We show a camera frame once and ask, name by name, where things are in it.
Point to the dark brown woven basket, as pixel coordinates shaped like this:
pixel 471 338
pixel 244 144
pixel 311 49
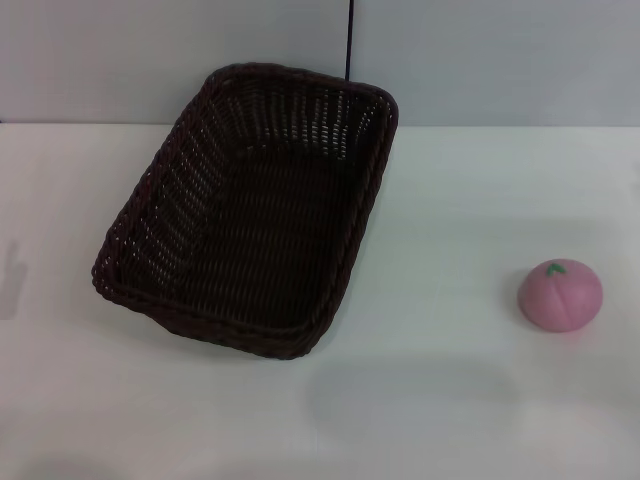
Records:
pixel 260 225

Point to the pink toy peach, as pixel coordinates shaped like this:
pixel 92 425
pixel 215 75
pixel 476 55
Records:
pixel 560 300

